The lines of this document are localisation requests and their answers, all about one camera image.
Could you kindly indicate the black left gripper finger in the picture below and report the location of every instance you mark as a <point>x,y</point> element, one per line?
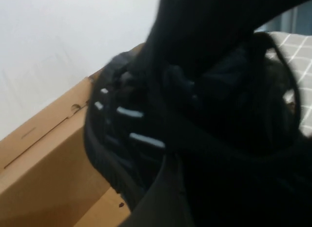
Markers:
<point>165,202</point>

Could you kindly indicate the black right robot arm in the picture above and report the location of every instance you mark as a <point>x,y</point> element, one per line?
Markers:
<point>207,17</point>

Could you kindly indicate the brown cardboard shoe box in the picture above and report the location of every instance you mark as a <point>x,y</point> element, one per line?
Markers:
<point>48,163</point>

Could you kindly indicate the grey white-grid tablecloth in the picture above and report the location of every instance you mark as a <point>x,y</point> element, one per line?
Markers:
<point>302,66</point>

